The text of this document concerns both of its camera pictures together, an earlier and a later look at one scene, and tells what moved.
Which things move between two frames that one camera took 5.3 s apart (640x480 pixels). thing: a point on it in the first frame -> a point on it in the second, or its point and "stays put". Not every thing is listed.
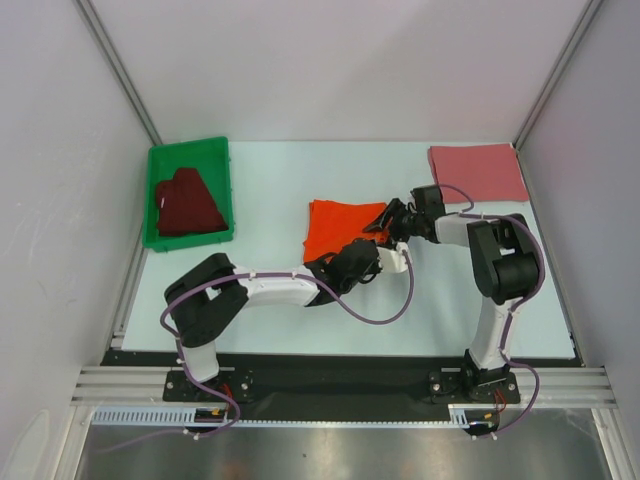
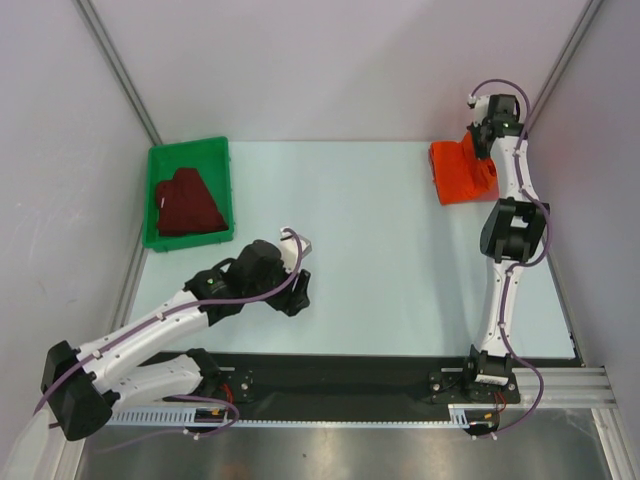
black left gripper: x=374 y=266 -> x=292 y=300
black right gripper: x=396 y=218 -> x=480 y=141
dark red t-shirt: x=185 y=205 stays put
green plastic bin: x=212 y=159 stays put
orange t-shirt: x=333 y=224 -> x=459 y=176
